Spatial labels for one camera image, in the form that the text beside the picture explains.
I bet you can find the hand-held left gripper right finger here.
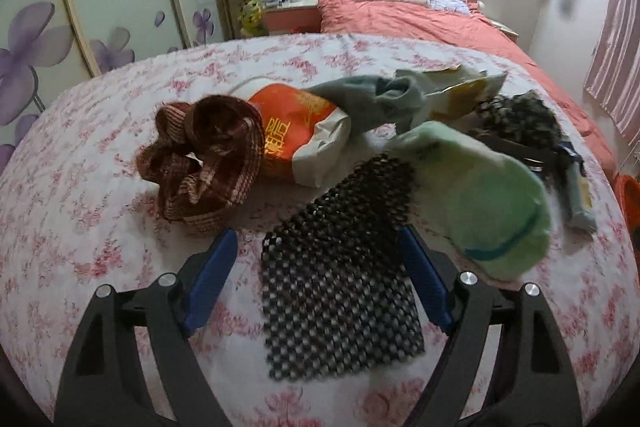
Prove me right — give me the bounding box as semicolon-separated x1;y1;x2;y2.
398;226;584;427

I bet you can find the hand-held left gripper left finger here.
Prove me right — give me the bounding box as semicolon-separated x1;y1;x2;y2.
54;228;239;427

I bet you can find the black mesh mat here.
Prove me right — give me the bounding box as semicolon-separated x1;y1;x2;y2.
259;152;426;383

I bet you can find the light green sock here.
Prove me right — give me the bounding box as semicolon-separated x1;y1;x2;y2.
385;121;553;283

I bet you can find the brown striped woven cloth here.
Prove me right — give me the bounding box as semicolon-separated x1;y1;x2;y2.
136;94;266;235

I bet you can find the orange and white bag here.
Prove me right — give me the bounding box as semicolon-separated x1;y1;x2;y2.
235;77;353;188

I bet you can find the dark patterned scrunchie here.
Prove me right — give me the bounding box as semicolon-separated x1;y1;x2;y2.
475;91;563;148

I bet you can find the yellow and white snack packet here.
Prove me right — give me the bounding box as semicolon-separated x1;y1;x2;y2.
395;66;508;122

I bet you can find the grey green cloth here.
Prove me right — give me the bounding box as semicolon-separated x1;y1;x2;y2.
307;74;431;142

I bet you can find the pink floral blanket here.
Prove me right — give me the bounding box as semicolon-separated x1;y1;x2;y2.
0;33;640;427

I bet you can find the red duvet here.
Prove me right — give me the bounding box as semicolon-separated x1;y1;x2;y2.
317;0;621;178

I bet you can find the wooden nightstand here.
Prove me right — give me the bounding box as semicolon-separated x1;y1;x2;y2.
487;19;520;40

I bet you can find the pink bedside table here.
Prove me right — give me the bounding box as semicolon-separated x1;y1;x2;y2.
262;0;322;35

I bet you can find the pink striped curtain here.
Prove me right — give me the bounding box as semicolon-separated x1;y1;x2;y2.
582;0;640;148

